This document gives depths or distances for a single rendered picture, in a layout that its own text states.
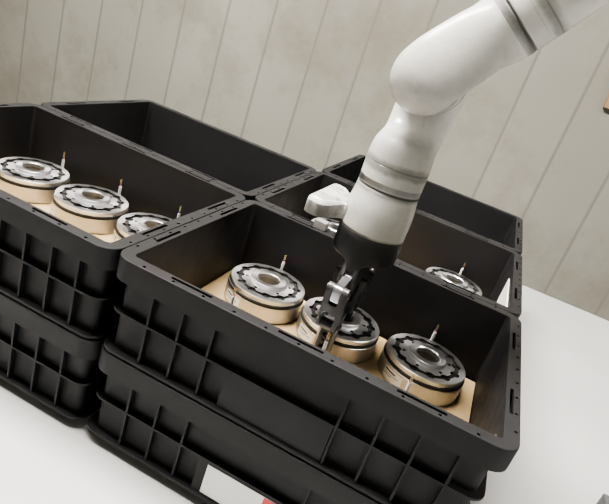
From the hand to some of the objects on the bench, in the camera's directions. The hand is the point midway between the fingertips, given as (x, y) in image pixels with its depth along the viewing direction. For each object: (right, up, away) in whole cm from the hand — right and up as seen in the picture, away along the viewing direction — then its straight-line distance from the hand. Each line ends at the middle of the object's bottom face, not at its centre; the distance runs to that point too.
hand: (332, 331), depth 68 cm
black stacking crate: (-41, +2, +12) cm, 43 cm away
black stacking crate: (-6, -15, +2) cm, 16 cm away
